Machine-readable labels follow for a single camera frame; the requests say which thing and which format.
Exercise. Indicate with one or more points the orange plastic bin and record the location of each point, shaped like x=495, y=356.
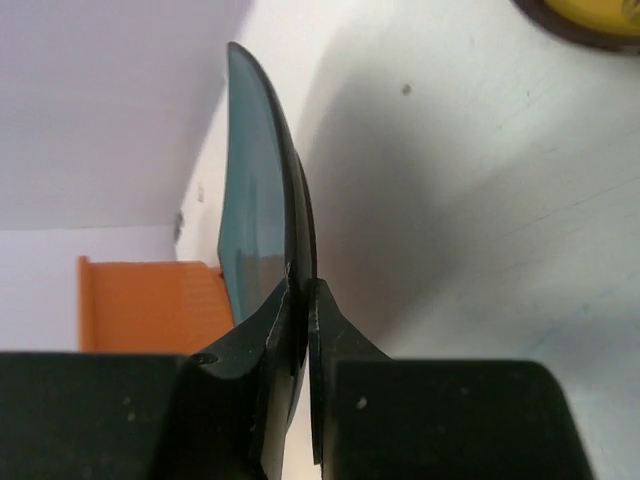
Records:
x=150, y=307

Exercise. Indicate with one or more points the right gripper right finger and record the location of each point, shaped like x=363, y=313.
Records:
x=375, y=417

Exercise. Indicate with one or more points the teal square plate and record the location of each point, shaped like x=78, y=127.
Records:
x=267, y=232

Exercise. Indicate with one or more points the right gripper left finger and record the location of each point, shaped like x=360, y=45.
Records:
x=221, y=413

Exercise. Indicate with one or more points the yellow patterned round plate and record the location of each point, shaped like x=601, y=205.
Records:
x=606, y=25

